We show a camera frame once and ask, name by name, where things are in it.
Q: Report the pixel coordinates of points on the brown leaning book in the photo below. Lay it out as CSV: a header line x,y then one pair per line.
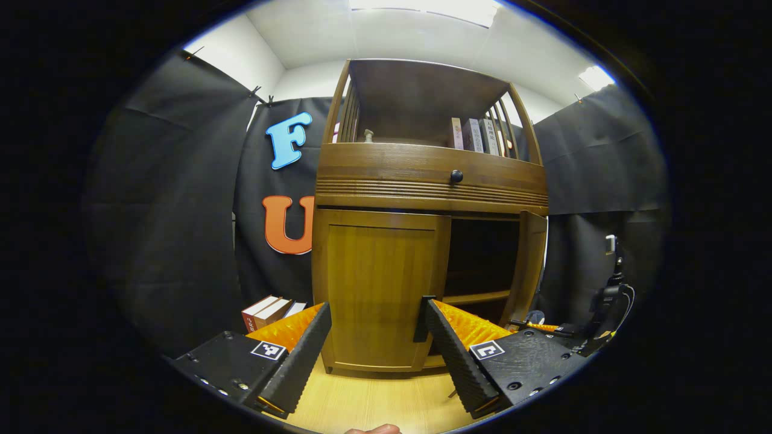
x,y
274,312

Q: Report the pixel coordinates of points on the wooden cabinet drawer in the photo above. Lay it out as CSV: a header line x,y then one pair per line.
x,y
392,172

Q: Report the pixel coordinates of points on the white upright book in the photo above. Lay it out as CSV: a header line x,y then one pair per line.
x,y
490,137

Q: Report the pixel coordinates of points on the ceiling light panel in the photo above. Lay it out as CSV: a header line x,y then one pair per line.
x,y
428,9
596,77

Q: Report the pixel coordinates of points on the red leaning book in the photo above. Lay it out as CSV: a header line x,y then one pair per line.
x,y
256,313

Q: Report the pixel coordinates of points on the grey upright book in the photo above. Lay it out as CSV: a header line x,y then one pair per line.
x,y
473,135

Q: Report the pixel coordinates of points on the black backdrop cloth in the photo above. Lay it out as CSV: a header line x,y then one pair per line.
x,y
169,211

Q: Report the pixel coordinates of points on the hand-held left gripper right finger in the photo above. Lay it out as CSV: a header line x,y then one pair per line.
x,y
458,367

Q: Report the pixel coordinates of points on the black round drawer knob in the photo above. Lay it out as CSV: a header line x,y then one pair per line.
x,y
456,176

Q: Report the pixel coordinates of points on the wooden inner shelf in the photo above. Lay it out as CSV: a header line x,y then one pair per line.
x,y
476,297

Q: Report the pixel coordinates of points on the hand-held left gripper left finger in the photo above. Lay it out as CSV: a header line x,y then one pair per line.
x,y
295,367

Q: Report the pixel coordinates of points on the wooden cabinet door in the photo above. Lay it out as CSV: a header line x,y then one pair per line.
x,y
374,289
526,259

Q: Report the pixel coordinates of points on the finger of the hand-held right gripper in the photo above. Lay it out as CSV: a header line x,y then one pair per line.
x,y
540,328

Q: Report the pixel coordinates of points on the wooden double-door shoe cabinet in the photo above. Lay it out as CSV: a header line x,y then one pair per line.
x,y
422,175

